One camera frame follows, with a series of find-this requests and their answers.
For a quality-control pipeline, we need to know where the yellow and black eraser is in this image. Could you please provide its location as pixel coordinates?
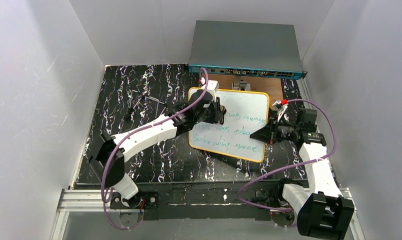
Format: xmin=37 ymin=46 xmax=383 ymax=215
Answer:
xmin=220 ymin=105 xmax=227 ymax=114

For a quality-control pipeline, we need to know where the yellow framed whiteboard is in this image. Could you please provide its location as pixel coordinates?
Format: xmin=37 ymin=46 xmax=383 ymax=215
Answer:
xmin=188 ymin=89 xmax=270 ymax=163

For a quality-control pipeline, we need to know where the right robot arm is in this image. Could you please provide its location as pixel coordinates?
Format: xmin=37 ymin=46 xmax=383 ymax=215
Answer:
xmin=250 ymin=108 xmax=355 ymax=240

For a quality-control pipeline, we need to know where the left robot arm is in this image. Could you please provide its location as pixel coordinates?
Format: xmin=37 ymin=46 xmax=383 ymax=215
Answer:
xmin=88 ymin=89 xmax=226 ymax=203

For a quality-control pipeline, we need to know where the brown wooden board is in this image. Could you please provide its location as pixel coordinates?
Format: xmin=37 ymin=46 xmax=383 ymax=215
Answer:
xmin=209 ymin=74 xmax=284 ymax=104

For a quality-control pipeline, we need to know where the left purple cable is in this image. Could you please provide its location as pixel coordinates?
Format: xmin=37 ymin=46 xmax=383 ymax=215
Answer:
xmin=100 ymin=67 xmax=210 ymax=231

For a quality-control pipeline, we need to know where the purple cable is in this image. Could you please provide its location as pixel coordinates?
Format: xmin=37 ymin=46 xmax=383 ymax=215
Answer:
xmin=237 ymin=98 xmax=337 ymax=229
xmin=100 ymin=67 xmax=210 ymax=231

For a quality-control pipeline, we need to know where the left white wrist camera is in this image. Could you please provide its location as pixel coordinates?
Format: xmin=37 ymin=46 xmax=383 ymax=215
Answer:
xmin=199 ymin=77 xmax=219 ymax=102

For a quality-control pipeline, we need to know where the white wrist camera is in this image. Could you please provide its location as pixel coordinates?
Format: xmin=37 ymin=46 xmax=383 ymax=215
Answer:
xmin=272 ymin=99 xmax=288 ymax=121
xmin=199 ymin=77 xmax=219 ymax=102

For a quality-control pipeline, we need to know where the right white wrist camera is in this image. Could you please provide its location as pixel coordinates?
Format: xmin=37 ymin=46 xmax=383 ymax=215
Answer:
xmin=272 ymin=99 xmax=288 ymax=121

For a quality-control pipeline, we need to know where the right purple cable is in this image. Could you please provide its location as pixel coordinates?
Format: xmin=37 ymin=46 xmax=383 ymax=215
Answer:
xmin=237 ymin=98 xmax=337 ymax=229

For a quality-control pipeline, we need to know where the grey metal bracket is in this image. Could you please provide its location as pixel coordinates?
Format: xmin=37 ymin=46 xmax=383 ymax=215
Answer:
xmin=231 ymin=80 xmax=251 ymax=91

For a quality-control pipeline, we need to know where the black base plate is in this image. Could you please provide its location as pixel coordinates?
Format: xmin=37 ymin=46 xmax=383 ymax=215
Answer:
xmin=108 ymin=179 xmax=279 ymax=221

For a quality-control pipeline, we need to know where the teal network switch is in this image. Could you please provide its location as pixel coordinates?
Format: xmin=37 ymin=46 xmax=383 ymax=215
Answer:
xmin=188 ymin=20 xmax=307 ymax=80

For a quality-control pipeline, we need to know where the aluminium frame rail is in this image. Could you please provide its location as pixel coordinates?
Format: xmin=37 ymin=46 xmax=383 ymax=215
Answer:
xmin=51 ymin=188 xmax=366 ymax=240

